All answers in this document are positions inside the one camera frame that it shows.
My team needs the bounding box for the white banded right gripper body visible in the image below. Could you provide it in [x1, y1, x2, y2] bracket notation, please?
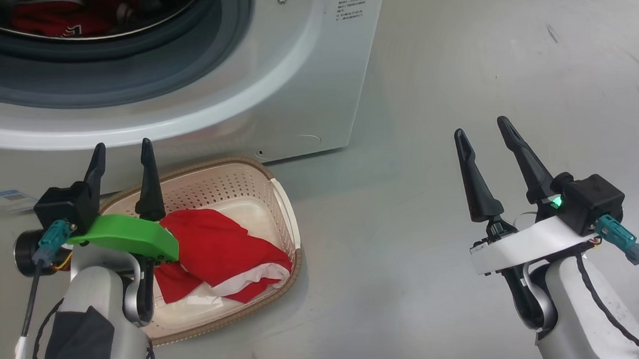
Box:
[468, 212, 601, 276]

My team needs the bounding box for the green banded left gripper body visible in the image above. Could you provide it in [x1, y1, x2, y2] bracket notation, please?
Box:
[13, 211, 182, 278]

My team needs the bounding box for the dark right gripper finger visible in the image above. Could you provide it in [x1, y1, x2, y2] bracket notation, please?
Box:
[454, 126, 517, 240]
[497, 112, 556, 207]

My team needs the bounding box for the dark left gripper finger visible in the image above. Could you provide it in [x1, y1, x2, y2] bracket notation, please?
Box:
[80, 142, 111, 217]
[131, 137, 167, 224]

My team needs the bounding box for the red garment with white cuff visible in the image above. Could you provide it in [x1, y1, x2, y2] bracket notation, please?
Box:
[150, 202, 295, 309]

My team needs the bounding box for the cream perforated laundry basket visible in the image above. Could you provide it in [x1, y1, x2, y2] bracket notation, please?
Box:
[97, 152, 307, 348]

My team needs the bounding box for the white front-load washing machine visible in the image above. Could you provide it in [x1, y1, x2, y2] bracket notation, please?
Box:
[0, 0, 401, 219]

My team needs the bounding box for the blue white energy label sticker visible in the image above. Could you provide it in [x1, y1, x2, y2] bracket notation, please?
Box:
[0, 188, 39, 214]

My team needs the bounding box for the black cable with teal plug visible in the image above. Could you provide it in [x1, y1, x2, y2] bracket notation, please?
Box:
[0, 218, 83, 359]
[595, 212, 639, 291]

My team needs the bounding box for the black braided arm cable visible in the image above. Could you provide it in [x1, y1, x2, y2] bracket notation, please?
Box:
[575, 249, 639, 359]
[26, 298, 68, 359]

